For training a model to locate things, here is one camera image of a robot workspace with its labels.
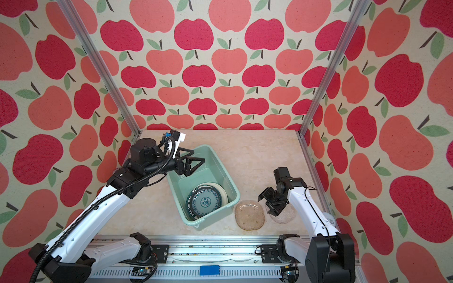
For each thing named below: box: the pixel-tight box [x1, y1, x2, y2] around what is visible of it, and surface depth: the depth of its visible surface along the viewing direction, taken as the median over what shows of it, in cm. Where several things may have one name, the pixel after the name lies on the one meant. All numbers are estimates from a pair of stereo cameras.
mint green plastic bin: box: [166, 144, 241, 232], surface depth 87 cm
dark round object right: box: [337, 270, 352, 283], surface depth 40 cm
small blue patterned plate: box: [185, 185, 223, 220], surface depth 88 cm
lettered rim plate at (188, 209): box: [185, 192, 199, 222], surface depth 86 cm
